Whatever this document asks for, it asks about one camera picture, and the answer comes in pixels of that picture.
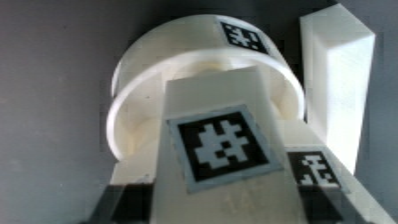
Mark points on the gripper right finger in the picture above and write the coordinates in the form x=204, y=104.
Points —
x=320, y=206

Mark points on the white stool leg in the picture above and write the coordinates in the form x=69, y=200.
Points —
x=224, y=181
x=338, y=44
x=322, y=174

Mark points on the white round stool seat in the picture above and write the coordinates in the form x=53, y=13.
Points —
x=196, y=44

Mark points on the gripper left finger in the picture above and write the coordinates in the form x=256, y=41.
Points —
x=123, y=207

